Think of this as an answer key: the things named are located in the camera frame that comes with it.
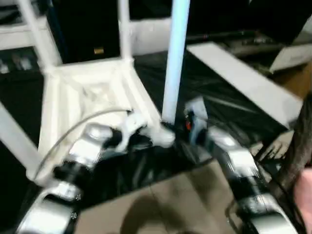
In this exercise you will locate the white plastic table top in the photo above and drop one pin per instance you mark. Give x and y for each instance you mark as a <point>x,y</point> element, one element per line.
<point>85,80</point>

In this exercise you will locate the chrome metal frame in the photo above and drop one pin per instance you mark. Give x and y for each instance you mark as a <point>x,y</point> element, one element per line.
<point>231,217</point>

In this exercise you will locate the black bar with red light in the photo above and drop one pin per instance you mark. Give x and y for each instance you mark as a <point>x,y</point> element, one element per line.
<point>224,35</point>

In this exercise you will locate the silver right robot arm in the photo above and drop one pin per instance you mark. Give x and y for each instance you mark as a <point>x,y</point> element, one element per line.
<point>239,161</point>

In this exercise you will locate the white flat board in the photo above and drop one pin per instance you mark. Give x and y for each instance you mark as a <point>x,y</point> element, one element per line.
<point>243,80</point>

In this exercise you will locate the white cardboard box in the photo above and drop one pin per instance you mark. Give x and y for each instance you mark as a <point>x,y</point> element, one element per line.
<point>295,53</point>

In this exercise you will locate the white plastic table leg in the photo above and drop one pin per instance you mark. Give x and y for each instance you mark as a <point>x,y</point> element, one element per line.
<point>39,36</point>
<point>175,61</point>
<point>17,131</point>
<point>125,29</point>

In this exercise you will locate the dark textured bundle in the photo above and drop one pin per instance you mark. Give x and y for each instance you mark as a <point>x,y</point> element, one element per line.
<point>298,136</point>

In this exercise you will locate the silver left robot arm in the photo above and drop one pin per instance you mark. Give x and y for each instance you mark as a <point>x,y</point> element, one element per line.
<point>83,148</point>

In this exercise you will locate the white cabinet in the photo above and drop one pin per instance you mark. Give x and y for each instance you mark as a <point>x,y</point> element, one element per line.
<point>19,31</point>

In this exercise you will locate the small tan label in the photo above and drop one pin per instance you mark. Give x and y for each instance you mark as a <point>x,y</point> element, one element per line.
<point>99,51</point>

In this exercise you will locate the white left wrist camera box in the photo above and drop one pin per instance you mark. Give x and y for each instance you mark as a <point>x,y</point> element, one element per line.
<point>132,125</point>

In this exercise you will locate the pink fabric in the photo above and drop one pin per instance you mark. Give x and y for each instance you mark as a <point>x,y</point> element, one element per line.
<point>304,200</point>

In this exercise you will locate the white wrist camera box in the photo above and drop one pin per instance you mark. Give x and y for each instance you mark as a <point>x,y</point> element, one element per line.
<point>198,114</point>
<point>132,125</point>

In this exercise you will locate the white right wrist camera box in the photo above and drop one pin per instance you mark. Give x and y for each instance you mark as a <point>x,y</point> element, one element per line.
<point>198,114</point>

